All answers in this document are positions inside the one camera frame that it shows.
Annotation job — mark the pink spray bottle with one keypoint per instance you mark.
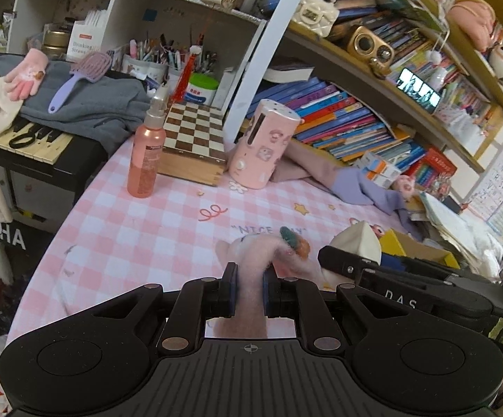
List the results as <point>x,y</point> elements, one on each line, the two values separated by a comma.
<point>145,156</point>

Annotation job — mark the pink bag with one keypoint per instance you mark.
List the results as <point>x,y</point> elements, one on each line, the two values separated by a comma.
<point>470,19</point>

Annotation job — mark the grey cloth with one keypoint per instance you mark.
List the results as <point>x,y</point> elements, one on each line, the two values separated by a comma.
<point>103,100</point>

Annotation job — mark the pink knit glove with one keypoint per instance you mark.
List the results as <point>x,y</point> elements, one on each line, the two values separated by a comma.
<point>27,76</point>

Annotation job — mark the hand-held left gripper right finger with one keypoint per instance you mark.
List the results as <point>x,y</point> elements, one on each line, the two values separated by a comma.
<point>266,294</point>

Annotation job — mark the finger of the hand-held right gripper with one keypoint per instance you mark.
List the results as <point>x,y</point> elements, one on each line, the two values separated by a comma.
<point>434,271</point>
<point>347,261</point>

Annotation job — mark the yellow cardboard box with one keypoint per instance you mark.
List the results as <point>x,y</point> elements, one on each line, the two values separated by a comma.
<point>392,243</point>

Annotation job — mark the red thick books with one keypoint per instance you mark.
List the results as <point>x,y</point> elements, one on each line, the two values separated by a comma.
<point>434,169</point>

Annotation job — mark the white shelf unit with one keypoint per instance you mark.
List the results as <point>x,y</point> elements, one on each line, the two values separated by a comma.
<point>147,4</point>

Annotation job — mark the black scissors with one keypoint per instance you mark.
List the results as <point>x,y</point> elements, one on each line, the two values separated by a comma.
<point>21,138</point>

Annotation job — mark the gold tin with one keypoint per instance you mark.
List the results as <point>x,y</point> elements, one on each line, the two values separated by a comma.
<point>56,43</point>

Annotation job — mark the white lamp pole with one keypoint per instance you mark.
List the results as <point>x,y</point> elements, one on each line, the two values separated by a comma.
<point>277,30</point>

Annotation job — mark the wooden chessboard box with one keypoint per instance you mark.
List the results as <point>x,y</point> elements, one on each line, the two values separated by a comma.
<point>190,130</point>

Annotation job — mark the pink cylinder holder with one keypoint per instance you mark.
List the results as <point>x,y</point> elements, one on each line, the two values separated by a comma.
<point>255,147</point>

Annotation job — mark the pink pig toy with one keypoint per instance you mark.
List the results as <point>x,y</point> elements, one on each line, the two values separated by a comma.
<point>404,186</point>

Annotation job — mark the white plastic bag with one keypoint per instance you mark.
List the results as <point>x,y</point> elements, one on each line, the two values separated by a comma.
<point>477,243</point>

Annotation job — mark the black piano keyboard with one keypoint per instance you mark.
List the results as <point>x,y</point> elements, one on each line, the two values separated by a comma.
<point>51,169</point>

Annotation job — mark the red tassel ornament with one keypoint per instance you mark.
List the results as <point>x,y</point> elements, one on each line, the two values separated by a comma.
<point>188,74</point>

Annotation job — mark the pen holders with pens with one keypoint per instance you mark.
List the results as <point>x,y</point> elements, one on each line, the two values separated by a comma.
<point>160,58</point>

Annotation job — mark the row of colourful books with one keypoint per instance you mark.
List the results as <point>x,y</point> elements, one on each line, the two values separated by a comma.
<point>342,121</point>

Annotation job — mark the pink checked tablecloth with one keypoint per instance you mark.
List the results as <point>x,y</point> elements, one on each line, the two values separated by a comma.
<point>125,226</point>

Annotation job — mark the beige block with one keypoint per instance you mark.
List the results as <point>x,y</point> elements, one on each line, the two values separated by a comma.
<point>360,239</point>

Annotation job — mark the stack of papers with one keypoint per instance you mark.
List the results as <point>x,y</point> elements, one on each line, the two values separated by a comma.
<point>455,230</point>

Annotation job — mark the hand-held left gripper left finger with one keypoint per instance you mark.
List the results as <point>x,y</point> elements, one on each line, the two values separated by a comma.
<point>233,290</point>

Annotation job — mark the gold radio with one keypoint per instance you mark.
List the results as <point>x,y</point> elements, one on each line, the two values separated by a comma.
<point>371,50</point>

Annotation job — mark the white quilted purse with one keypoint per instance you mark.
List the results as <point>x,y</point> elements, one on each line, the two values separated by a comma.
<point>316,11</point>

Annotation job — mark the orange white carton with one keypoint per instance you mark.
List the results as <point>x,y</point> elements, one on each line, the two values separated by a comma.
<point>375,177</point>
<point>384,163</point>

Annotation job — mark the phone with lit screen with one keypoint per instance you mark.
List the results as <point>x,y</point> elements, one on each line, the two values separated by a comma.
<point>418,90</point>

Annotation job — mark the white straws box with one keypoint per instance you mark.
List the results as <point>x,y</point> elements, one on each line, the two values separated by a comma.
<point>88,37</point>

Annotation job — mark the lavender cloth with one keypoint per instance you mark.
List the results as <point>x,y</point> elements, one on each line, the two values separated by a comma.
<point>364,191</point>

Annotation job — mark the white jar green lid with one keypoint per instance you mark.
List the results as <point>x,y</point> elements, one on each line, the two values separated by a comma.
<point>201,91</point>

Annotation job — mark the wooden bookshelf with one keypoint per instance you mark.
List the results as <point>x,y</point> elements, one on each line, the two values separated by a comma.
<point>429,139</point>

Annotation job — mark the purple hairbrush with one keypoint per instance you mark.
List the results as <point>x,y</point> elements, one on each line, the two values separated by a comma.
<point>82,74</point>

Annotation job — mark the mauve cloth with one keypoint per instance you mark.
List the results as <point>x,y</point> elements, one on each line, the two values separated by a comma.
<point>308,165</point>

